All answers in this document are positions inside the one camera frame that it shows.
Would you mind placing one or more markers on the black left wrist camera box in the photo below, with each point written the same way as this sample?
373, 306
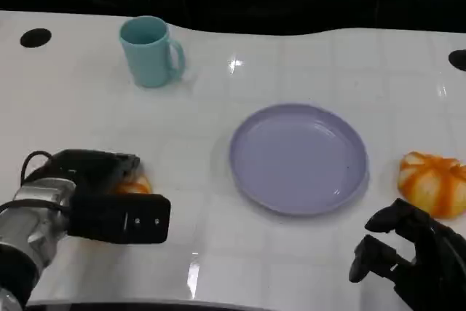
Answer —
120, 218

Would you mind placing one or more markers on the orange and white bread roll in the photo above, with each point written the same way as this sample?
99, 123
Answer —
433, 187
136, 187

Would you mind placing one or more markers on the pale green mug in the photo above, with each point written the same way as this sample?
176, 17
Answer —
145, 56

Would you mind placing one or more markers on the lilac plate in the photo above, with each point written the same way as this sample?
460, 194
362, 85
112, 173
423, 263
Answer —
298, 160

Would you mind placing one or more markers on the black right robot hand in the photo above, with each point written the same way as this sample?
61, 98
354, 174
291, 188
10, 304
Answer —
429, 252

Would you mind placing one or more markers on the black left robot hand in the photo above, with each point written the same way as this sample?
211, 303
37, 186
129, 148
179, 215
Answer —
91, 169

